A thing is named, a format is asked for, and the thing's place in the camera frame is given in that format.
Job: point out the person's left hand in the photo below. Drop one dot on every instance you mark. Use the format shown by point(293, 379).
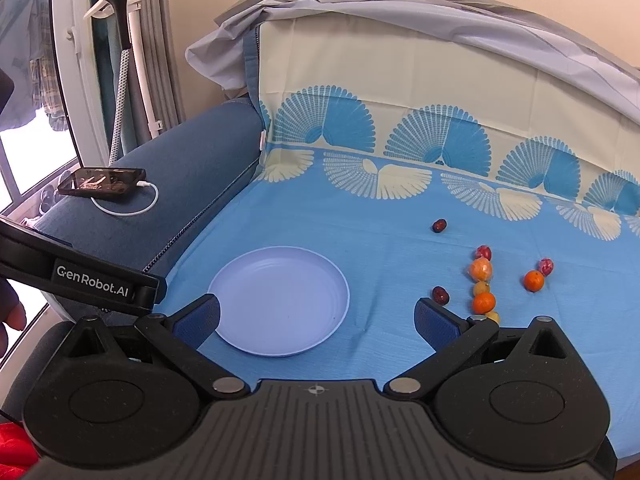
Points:
point(12, 313)

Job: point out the white steamer stand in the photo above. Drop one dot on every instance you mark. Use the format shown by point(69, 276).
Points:
point(102, 10)

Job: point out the orange fruit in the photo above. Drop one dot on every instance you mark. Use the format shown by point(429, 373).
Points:
point(480, 270)

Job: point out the light purple plastic plate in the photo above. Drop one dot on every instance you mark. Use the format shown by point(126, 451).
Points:
point(280, 301)

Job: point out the red clothing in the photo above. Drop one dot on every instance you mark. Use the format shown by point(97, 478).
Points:
point(17, 453)

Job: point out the dark red jujube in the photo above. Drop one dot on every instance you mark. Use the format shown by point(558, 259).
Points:
point(439, 225)
point(440, 295)

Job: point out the red fruit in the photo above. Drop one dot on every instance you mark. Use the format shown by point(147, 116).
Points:
point(545, 266)
point(483, 251)

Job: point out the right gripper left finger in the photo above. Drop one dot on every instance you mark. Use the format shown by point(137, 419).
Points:
point(176, 338)

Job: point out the yellow-green longan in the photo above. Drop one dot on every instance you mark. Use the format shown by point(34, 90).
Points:
point(493, 316)

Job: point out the orange tangerine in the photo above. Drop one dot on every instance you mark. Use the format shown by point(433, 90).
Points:
point(533, 281)
point(483, 303)

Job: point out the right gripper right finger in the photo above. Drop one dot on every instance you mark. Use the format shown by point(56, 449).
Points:
point(457, 343)

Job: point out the small yellow longan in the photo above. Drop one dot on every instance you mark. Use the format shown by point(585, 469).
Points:
point(480, 287)

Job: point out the grey bedsheet on backrest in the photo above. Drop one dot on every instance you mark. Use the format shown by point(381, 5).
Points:
point(488, 25)

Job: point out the black smartphone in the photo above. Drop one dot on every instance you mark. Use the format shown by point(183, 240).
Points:
point(102, 183)

